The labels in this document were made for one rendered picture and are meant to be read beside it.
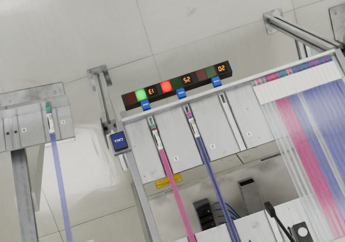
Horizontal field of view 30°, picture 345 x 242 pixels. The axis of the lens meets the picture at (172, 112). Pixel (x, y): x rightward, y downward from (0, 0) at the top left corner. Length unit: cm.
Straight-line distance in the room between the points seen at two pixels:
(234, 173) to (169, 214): 25
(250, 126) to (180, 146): 21
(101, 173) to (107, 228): 26
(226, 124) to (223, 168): 31
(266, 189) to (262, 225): 40
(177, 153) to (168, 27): 85
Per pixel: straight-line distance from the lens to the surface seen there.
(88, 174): 270
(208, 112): 187
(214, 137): 184
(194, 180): 212
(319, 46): 218
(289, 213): 178
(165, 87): 192
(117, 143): 181
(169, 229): 214
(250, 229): 177
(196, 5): 257
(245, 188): 208
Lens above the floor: 250
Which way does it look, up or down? 71 degrees down
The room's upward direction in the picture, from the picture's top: 151 degrees clockwise
